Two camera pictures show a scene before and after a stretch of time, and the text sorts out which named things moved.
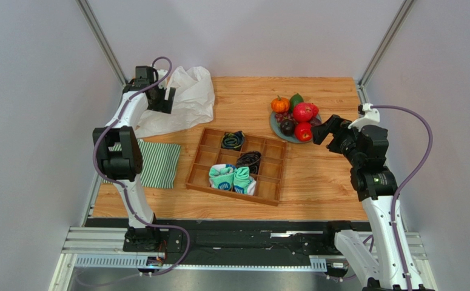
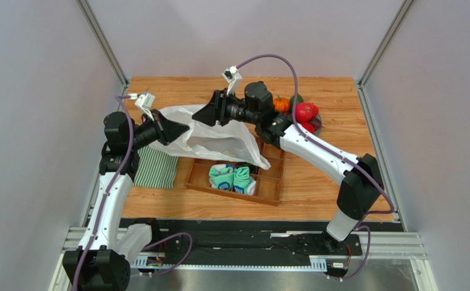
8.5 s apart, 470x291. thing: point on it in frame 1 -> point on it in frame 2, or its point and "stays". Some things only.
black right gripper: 333,131 -> 222,108
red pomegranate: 304,112 stays
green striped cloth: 159,162 stays
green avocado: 295,100 stays
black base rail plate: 201,238 stays
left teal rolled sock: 221,176 stays
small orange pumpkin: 280,105 stays
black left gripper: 166,108 -> 165,130
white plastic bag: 193,104 -> 232,141
